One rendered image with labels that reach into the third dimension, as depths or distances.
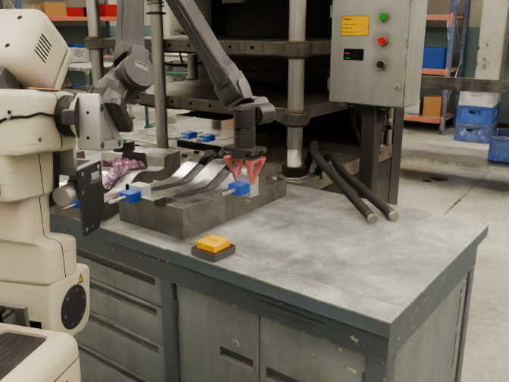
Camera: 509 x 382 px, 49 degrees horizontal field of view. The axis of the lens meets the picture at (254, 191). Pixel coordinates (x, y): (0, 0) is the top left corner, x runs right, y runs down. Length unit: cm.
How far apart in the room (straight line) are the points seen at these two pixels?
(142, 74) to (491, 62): 666
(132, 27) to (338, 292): 75
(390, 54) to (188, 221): 96
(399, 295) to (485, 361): 140
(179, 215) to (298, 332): 44
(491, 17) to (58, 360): 706
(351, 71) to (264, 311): 105
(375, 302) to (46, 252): 71
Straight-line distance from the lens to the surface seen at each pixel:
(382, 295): 124
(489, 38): 766
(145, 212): 160
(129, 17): 134
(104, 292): 187
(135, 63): 125
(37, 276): 131
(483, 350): 270
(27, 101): 115
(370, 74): 208
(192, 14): 148
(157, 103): 260
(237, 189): 147
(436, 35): 813
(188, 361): 168
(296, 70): 208
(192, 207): 151
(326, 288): 125
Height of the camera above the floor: 136
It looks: 17 degrees down
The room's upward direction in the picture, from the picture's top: straight up
